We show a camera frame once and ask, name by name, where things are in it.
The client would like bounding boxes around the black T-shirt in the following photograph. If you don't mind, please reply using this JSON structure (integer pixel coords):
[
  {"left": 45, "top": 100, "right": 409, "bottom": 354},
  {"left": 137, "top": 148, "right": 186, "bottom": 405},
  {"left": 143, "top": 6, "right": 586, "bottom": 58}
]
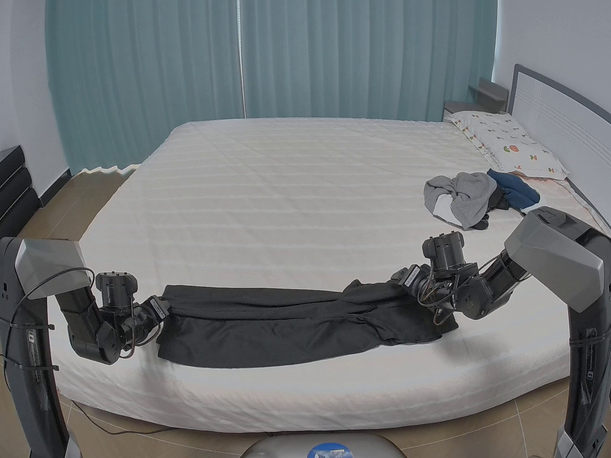
[{"left": 157, "top": 279, "right": 459, "bottom": 368}]

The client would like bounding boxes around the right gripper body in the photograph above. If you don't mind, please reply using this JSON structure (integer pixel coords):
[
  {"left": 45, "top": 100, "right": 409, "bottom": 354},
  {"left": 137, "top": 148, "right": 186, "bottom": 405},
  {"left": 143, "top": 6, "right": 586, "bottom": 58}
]
[{"left": 392, "top": 264, "right": 431, "bottom": 299}]

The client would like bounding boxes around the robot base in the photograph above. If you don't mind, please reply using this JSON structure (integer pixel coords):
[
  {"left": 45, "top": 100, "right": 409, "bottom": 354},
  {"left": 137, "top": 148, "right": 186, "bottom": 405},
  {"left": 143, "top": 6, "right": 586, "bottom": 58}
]
[{"left": 241, "top": 434, "right": 397, "bottom": 458}]

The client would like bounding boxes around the grey bedside table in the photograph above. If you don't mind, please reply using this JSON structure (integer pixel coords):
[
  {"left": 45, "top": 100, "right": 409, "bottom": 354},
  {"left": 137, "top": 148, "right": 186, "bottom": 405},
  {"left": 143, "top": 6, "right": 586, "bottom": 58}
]
[{"left": 444, "top": 77, "right": 509, "bottom": 122}]

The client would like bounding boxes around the black cable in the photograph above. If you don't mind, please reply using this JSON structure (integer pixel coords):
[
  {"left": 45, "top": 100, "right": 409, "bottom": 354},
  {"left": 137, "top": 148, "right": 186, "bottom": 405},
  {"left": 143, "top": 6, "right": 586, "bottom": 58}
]
[
  {"left": 0, "top": 267, "right": 96, "bottom": 364},
  {"left": 72, "top": 401, "right": 170, "bottom": 436}
]

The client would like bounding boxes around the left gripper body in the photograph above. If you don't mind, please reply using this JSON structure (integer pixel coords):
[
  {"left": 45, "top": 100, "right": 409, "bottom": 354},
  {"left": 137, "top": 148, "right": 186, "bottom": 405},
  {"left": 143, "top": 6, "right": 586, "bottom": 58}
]
[{"left": 145, "top": 295, "right": 172, "bottom": 324}]

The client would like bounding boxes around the white printed pillow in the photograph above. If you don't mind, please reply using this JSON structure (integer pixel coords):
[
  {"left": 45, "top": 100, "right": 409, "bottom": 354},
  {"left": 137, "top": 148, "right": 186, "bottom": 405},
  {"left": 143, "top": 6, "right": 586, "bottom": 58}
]
[{"left": 451, "top": 110, "right": 570, "bottom": 180}]

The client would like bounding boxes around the pile of clothes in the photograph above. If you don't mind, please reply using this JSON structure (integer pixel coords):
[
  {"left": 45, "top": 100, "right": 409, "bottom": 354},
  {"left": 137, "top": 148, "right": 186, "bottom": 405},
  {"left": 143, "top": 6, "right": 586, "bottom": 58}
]
[{"left": 423, "top": 169, "right": 542, "bottom": 231}]

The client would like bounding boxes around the bed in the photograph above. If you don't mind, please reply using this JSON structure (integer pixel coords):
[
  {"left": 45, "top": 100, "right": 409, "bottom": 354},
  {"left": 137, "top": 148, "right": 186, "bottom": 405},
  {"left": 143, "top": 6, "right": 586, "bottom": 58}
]
[{"left": 55, "top": 64, "right": 611, "bottom": 435}]

